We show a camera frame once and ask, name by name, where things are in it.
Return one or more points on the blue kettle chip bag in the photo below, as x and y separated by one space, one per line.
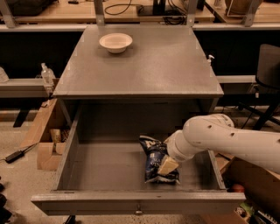
155 152

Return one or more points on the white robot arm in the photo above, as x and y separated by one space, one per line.
218 133

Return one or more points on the grey open top drawer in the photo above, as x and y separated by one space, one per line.
103 166

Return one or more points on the grey cabinet counter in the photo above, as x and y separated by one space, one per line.
151 87

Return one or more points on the red round object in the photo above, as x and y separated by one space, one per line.
237 188

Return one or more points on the white pump bottle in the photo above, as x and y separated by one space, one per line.
210 59

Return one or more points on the cardboard box right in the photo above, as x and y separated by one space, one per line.
262 187

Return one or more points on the cardboard box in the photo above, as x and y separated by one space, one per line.
262 187
49 117

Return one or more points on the white paper bowl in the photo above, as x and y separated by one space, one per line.
116 42

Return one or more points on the cardboard box left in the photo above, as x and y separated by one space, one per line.
49 117

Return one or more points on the clear sanitizer bottle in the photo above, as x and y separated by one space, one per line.
47 75

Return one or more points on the grey left bench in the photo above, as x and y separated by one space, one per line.
25 88

